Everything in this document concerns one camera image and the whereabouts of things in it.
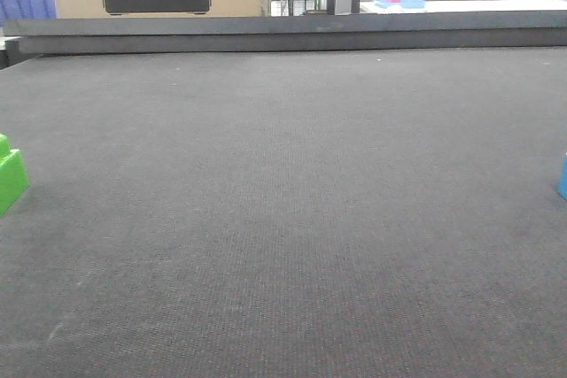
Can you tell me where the blue toy block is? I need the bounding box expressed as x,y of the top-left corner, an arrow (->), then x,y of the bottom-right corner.
557,155 -> 567,200

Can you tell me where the black conveyor belt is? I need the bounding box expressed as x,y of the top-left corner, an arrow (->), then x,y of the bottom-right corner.
1,11 -> 566,377

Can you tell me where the green toy block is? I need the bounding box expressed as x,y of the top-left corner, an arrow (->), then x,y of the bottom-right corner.
0,135 -> 29,215

